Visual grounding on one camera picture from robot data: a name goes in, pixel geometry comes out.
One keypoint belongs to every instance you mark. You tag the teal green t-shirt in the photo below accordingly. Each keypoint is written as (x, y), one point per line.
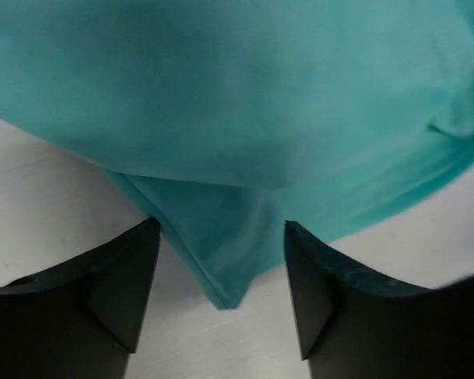
(225, 119)

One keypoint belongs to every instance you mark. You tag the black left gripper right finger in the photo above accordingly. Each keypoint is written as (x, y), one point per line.
(355, 322)

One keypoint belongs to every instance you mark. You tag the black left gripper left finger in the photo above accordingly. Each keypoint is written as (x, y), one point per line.
(81, 318)

